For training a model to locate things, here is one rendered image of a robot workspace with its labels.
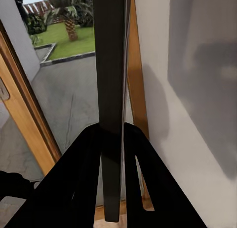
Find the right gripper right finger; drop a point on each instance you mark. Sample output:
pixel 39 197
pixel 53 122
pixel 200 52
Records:
pixel 172 209

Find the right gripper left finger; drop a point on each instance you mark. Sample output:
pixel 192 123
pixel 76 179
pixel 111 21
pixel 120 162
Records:
pixel 66 198

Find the door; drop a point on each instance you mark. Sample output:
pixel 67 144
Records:
pixel 48 89

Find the poster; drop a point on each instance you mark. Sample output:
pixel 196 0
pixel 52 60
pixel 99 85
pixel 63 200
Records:
pixel 112 30

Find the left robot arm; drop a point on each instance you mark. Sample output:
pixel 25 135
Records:
pixel 14 189

